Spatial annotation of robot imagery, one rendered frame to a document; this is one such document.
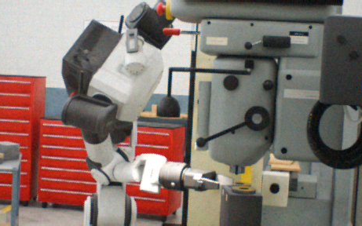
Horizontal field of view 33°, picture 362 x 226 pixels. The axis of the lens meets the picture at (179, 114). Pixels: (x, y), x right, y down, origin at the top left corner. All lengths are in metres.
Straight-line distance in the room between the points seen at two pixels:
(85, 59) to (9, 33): 9.76
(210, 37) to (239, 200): 0.70
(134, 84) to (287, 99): 0.56
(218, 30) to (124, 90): 0.44
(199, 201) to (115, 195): 1.33
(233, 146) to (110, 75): 0.52
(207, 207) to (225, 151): 1.90
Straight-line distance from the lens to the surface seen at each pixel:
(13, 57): 11.78
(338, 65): 1.50
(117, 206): 2.40
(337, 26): 1.50
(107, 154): 2.14
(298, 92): 1.74
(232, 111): 1.77
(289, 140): 1.75
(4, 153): 4.97
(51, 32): 11.54
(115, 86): 2.03
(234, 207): 2.21
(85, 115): 1.97
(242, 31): 1.74
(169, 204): 6.53
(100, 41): 2.12
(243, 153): 1.79
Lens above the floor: 1.57
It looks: 4 degrees down
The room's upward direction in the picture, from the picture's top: 3 degrees clockwise
